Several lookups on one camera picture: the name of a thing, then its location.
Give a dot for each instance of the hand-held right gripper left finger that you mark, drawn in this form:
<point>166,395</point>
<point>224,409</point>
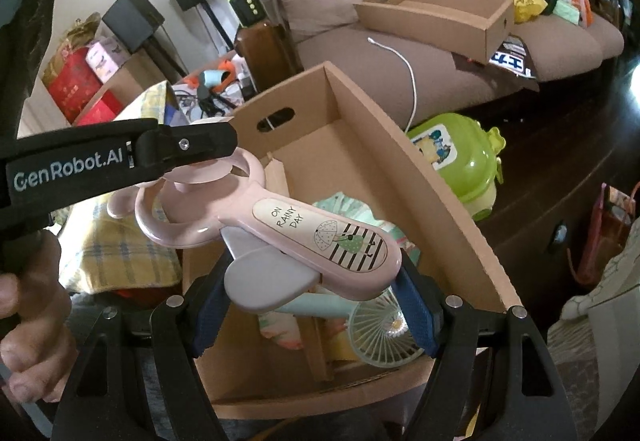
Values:
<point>210,316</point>

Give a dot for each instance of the green daisy handheld fan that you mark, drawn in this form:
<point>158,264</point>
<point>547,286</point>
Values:
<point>375,336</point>

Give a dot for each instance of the purple under cloth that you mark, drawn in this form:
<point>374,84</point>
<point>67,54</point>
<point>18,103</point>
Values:
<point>177,113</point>

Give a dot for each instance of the large cardboard box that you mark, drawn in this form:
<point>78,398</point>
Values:
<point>370,161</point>

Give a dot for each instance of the lime green portable radio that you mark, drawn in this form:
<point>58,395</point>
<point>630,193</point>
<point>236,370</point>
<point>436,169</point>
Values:
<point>247,6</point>

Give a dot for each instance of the black white printed bag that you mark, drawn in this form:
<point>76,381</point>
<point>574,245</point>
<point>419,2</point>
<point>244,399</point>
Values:
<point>515,66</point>

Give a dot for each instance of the gold gift bag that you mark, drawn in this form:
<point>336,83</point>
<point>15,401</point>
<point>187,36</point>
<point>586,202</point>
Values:
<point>75,33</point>

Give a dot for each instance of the pink handheld fan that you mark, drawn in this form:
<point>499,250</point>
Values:
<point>300,241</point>

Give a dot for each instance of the shallow cardboard tray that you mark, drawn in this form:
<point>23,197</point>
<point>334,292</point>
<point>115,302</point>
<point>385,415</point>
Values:
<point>480,36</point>

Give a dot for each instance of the pink shopping bag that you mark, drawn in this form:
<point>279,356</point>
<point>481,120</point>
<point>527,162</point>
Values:
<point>610,231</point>

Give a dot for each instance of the brown cardboard carton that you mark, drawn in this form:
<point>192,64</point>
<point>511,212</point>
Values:
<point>135,76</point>

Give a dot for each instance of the white pink tissue box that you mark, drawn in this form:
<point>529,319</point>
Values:
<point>102,61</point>

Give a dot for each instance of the yellow plaid tablecloth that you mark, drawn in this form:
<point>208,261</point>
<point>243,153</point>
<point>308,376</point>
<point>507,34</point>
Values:
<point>115,251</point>

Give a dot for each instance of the brown sofa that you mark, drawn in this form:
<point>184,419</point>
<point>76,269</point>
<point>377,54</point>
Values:
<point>350,61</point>

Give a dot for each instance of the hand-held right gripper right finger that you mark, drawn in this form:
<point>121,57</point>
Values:
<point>415,311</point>

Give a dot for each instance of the red gift box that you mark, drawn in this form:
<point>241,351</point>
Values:
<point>70,86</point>

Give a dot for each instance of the black speaker stand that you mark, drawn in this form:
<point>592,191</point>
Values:
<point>215,26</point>
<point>165,56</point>

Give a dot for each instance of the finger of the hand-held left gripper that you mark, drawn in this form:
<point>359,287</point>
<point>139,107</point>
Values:
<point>200,141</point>

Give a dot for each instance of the red biscuit box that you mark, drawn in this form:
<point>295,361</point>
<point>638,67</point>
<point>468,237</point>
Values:
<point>100,111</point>

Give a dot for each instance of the colourful paper hand fan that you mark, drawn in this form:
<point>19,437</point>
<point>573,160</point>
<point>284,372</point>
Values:
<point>350,208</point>

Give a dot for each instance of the person's left hand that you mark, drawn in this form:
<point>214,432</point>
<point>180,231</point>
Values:
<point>45,331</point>

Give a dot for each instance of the white patterned cushion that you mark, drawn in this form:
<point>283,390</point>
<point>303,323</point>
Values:
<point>615,301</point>

